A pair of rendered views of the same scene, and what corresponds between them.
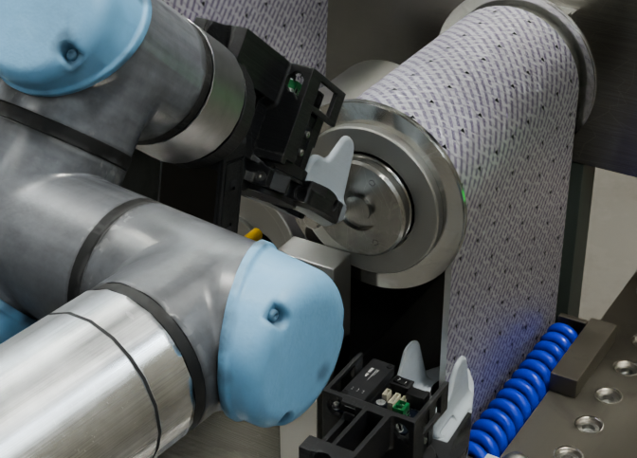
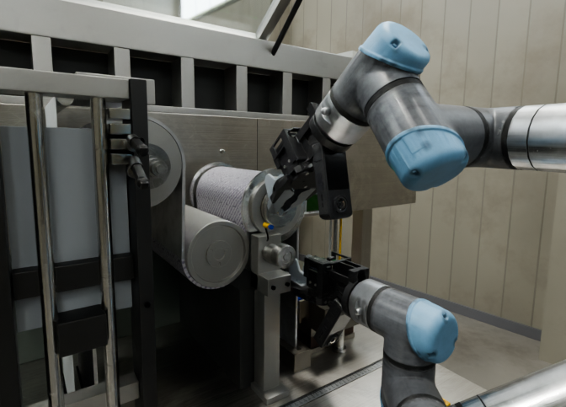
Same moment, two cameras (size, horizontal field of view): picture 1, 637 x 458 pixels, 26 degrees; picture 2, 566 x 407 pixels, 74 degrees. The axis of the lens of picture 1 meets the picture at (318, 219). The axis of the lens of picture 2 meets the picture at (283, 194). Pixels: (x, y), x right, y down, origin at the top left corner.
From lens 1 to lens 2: 0.89 m
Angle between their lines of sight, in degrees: 65
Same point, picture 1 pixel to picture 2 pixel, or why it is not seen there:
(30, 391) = not seen: outside the picture
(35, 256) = (469, 120)
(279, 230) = (237, 238)
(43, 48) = (424, 50)
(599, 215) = not seen: hidden behind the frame
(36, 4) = (408, 36)
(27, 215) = (454, 109)
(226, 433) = (167, 388)
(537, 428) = not seen: hidden behind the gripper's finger
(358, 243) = (282, 222)
